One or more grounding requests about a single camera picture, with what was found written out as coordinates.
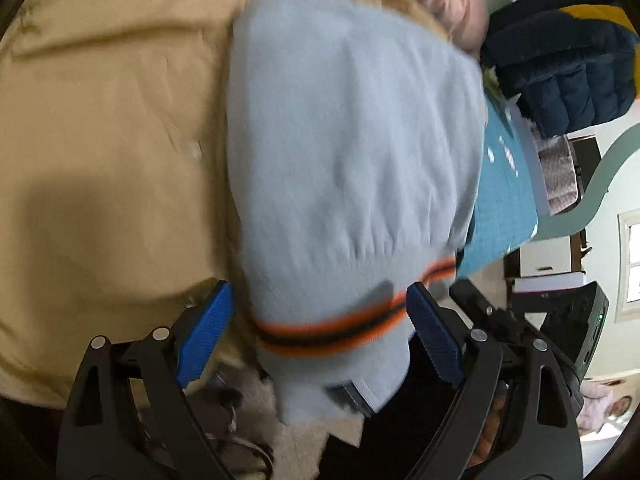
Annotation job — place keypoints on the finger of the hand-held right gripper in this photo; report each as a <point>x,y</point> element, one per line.
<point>480,307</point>

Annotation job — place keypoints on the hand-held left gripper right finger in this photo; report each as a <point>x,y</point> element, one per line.
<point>435,340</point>

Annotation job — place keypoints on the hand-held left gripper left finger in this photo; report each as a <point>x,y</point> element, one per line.
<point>205,335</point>

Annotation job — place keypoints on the light blue knit sweater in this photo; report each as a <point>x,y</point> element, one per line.
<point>350,160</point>

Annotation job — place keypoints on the person's right hand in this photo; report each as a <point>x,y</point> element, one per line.
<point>492,420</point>

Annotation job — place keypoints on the white box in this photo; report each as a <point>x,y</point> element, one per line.
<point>550,281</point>

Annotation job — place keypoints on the grey slipper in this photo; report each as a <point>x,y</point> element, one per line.
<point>225,405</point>

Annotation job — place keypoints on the pink garment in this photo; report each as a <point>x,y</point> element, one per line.
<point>600,405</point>

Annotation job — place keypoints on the person's black trousers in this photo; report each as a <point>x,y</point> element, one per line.
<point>390,425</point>

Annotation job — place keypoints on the teal knit garment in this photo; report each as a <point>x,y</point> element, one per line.
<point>500,200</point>

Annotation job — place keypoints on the pink patterned bed cover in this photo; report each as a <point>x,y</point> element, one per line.
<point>560,175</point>

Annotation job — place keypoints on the tan and navy jacket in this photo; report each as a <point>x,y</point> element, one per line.
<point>115,135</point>

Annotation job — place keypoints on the yellow and navy puffer jacket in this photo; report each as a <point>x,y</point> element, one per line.
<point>565,80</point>

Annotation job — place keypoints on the white window frame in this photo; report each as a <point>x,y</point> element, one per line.
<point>625,260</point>

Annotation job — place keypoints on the mint green bunk bed frame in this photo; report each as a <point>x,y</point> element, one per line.
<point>590,195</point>

